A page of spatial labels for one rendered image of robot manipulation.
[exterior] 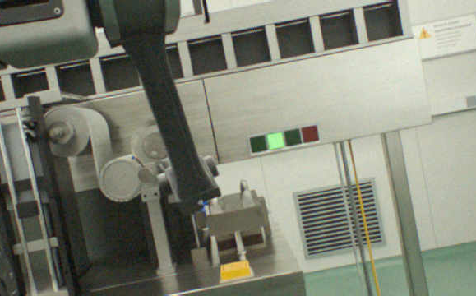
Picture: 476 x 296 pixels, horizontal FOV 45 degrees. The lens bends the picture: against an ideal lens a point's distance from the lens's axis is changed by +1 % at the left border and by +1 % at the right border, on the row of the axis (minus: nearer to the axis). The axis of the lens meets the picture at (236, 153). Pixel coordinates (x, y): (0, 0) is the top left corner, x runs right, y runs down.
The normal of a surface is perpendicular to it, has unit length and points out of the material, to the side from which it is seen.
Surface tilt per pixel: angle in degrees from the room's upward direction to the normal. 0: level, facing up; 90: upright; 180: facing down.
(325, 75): 90
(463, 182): 90
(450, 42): 90
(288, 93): 90
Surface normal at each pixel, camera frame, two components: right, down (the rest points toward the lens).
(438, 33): 0.01, 0.05
